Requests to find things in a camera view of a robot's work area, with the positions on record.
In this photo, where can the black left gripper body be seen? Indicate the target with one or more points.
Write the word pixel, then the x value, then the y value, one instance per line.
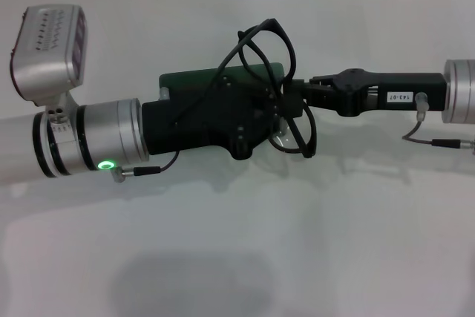
pixel 185 124

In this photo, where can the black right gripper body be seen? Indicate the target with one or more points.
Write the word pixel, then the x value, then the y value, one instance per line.
pixel 371 88

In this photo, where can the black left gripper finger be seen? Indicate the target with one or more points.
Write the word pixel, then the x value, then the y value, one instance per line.
pixel 261 133
pixel 265 96

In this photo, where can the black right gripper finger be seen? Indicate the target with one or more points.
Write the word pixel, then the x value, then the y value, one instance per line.
pixel 319 80
pixel 319 98

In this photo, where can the green glasses case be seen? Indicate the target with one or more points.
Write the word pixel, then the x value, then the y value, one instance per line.
pixel 193 77

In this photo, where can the black glasses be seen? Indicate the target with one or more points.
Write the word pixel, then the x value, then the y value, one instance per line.
pixel 276 25

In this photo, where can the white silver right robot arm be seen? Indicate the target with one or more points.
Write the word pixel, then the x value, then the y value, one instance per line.
pixel 462 90

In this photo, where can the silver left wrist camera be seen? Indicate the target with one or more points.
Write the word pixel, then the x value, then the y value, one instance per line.
pixel 44 64

